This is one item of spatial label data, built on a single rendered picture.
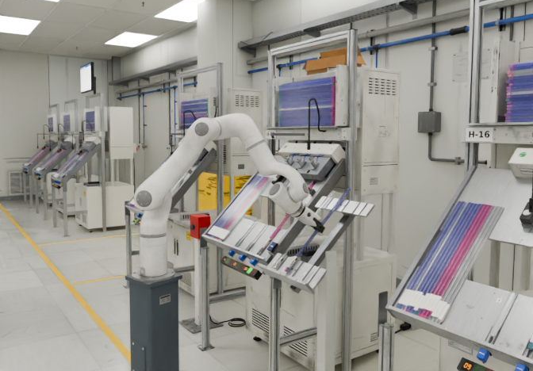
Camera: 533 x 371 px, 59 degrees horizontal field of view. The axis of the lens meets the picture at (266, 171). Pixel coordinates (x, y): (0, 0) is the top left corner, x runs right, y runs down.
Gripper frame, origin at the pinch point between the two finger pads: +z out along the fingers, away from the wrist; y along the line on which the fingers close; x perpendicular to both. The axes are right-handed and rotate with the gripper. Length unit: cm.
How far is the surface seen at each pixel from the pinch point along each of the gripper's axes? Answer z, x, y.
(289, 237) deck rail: 7.3, 6.0, 25.3
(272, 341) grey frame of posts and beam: 28, 53, 22
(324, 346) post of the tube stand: 33, 43, -5
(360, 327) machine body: 85, 21, 26
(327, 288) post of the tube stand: 17.0, 21.2, -5.3
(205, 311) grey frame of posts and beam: 33, 59, 96
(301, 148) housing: 6, -48, 56
